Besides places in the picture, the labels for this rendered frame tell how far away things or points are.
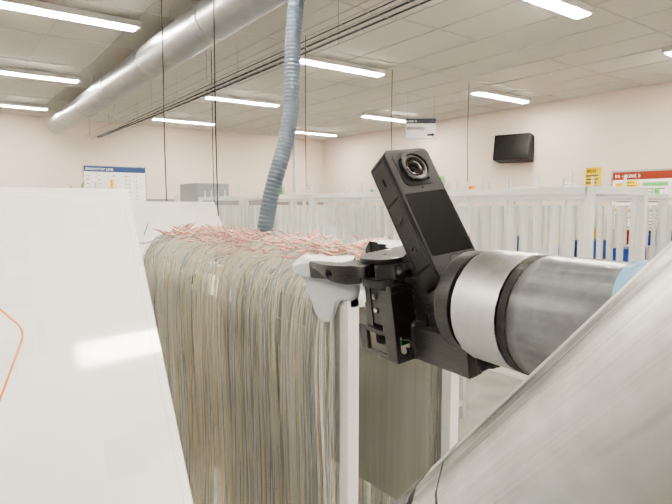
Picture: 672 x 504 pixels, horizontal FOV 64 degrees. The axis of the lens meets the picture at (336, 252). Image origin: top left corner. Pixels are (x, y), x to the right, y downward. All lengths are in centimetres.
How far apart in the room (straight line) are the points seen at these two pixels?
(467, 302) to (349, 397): 86
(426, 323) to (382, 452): 130
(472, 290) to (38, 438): 72
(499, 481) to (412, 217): 26
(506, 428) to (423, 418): 137
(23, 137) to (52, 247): 1082
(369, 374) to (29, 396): 100
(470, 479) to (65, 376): 83
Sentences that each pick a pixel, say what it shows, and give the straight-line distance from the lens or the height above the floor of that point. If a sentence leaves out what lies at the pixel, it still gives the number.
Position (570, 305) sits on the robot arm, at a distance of 30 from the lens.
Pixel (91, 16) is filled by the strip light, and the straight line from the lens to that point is 552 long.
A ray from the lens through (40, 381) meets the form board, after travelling 96.
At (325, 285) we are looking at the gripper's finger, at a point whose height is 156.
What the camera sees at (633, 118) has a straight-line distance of 910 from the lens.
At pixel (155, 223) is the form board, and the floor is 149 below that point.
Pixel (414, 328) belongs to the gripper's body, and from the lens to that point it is 43.
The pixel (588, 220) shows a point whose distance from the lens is 296.
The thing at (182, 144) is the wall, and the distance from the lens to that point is 1260.
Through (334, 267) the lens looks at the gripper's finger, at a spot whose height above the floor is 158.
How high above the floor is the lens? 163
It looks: 5 degrees down
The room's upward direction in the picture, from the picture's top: straight up
